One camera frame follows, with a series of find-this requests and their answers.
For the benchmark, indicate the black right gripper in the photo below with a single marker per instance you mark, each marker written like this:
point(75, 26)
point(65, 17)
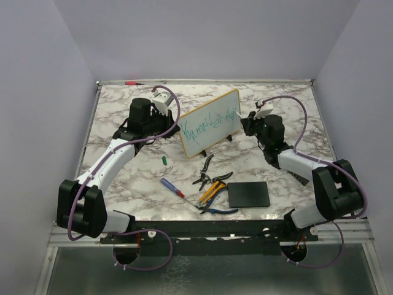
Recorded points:
point(249, 121)

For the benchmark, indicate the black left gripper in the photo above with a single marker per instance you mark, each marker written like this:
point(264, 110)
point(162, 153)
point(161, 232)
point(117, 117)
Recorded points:
point(168, 120)

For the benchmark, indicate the yellow framed whiteboard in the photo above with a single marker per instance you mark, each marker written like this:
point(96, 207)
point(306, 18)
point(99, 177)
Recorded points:
point(210, 123)

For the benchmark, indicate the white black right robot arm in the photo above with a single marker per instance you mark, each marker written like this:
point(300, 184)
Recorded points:
point(336, 188)

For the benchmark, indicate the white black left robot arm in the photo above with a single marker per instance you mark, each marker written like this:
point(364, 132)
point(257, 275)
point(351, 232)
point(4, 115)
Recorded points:
point(81, 207)

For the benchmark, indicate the blue red screwdriver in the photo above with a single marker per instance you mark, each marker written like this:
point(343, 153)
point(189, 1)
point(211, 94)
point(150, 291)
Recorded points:
point(175, 190)

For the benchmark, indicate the black rectangular pad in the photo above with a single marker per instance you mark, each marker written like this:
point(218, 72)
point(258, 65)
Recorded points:
point(248, 195)

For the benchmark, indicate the yellow black utility knife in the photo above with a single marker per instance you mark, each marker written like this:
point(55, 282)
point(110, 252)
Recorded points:
point(212, 191)

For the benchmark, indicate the black cutting pliers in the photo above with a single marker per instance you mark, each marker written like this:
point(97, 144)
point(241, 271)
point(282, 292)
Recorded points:
point(204, 179)

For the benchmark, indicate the black square pad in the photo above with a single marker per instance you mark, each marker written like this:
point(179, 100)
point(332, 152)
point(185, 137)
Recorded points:
point(303, 181)

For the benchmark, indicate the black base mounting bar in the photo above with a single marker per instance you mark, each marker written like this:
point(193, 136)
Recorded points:
point(210, 238)

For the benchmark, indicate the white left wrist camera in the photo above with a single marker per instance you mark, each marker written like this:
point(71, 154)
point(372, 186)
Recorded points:
point(162, 101)

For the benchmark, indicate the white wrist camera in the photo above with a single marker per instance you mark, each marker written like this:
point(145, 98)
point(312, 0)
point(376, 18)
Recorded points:
point(264, 108)
point(162, 101)

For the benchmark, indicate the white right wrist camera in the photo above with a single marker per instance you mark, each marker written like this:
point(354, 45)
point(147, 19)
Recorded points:
point(264, 108)

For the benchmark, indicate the red marker at rail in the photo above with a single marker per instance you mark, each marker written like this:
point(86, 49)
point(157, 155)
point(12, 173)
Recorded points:
point(132, 83)

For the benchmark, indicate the blue handled pliers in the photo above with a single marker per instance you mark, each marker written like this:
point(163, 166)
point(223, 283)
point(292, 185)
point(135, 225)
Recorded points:
point(207, 207)

